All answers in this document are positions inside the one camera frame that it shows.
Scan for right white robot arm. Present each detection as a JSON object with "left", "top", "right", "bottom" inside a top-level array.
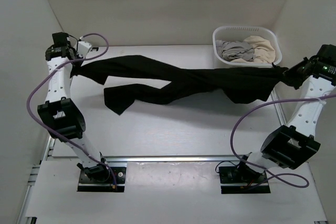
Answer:
[{"left": 236, "top": 45, "right": 335, "bottom": 182}]

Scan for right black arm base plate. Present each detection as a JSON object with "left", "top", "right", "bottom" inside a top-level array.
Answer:
[{"left": 215, "top": 163, "right": 270, "bottom": 195}]

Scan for grey garment in basket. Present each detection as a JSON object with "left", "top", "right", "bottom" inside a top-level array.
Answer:
[{"left": 215, "top": 40, "right": 254, "bottom": 61}]

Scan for black trousers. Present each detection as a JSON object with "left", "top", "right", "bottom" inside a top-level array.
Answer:
[{"left": 71, "top": 55, "right": 288, "bottom": 115}]

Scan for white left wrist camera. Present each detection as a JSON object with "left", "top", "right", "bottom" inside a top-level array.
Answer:
[{"left": 75, "top": 40, "right": 92, "bottom": 58}]

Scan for aluminium table frame rail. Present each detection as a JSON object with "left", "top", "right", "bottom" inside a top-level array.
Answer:
[{"left": 21, "top": 77, "right": 318, "bottom": 223}]

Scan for beige garment in basket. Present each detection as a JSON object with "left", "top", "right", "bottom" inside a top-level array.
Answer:
[{"left": 233, "top": 36, "right": 276, "bottom": 63}]

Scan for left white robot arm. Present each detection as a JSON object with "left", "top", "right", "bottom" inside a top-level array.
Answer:
[{"left": 37, "top": 32, "right": 110, "bottom": 182}]

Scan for white plastic laundry basket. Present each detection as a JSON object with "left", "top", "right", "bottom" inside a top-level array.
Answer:
[{"left": 212, "top": 26, "right": 282, "bottom": 68}]

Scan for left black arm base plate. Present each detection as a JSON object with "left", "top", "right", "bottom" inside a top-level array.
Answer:
[{"left": 77, "top": 166, "right": 127, "bottom": 193}]

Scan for white front cover board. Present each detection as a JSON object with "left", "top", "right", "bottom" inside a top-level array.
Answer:
[{"left": 26, "top": 160, "right": 326, "bottom": 223}]

